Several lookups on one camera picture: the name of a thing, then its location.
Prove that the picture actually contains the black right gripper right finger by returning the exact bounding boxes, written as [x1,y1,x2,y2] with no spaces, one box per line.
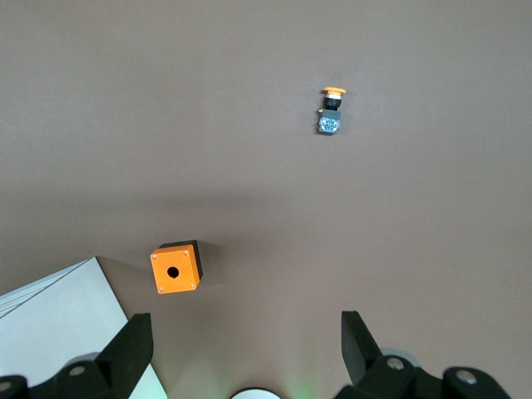
[334,310,512,399]

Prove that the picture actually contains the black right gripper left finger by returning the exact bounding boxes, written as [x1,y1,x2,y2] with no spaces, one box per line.
[0,313,155,399]

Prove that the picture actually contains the orange push button switch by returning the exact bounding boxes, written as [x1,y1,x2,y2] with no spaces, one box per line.
[314,86,348,136]

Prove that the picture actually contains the white drawer cabinet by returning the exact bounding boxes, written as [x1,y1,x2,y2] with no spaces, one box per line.
[0,257,170,399]

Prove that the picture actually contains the brown table cover mat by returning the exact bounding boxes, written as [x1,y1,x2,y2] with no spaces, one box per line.
[0,0,532,399]

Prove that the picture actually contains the orange button enclosure box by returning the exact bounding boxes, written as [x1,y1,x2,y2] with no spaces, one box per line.
[150,239,204,296]

